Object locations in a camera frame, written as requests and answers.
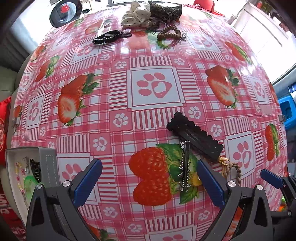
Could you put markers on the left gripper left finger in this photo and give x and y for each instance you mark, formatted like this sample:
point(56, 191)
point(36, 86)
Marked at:
point(84, 182)

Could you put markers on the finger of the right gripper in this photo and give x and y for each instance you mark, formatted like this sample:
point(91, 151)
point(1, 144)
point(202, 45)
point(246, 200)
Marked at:
point(271, 178)

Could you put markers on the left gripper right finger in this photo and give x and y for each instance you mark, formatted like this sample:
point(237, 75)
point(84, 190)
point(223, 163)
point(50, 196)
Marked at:
point(213, 182)

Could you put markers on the silver alligator hair clip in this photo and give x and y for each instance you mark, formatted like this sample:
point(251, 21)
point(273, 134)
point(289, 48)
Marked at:
point(184, 166)

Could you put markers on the black scalloped snap clip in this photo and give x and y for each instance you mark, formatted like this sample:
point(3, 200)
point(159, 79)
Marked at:
point(201, 142)

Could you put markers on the black claw hair clip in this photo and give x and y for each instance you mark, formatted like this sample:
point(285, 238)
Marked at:
point(36, 170)

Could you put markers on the green plastic bangle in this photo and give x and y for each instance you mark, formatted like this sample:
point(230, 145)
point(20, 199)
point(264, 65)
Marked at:
point(29, 186)

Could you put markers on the silver pendant keychain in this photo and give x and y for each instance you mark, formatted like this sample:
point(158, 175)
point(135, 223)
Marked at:
point(27, 165)

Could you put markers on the white shallow tray box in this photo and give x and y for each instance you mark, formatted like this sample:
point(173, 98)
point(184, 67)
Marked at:
point(16, 173)

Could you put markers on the blue plastic stool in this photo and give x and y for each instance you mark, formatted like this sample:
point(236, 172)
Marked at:
point(287, 106)

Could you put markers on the silver table cloth clip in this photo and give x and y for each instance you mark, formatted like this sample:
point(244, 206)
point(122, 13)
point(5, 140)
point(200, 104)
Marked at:
point(15, 123)

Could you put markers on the red embroidered cushion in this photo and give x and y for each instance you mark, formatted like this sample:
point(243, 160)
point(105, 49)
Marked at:
point(4, 119)

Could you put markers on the strawberry checkered tablecloth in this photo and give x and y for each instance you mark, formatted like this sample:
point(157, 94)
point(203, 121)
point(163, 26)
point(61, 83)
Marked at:
point(113, 102)

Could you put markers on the green leather armchair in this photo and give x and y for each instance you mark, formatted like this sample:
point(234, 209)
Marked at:
point(10, 81)

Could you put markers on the round black mirror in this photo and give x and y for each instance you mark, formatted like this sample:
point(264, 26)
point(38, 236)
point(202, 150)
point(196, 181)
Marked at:
point(65, 12)

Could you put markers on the white polka dot scrunchie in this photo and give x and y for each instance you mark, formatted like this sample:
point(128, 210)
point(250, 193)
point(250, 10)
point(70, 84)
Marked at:
point(138, 16)

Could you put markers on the dark patterned scrunchie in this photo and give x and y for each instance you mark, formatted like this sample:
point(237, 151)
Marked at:
point(165, 13)

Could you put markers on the red plastic stool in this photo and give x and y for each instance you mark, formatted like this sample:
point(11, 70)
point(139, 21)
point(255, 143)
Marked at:
point(207, 5)

